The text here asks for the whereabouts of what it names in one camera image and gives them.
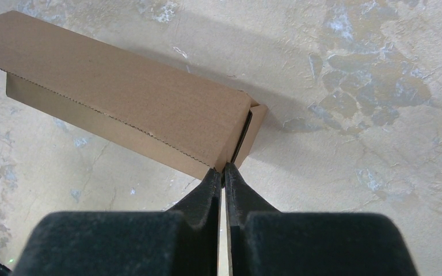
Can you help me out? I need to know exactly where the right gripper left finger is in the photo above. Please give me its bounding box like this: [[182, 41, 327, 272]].
[[13, 169, 222, 275]]

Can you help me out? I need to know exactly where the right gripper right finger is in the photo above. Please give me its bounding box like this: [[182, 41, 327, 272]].
[[224, 163, 417, 275]]

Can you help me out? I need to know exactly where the brown cardboard box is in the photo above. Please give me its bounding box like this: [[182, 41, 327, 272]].
[[0, 11, 268, 179]]

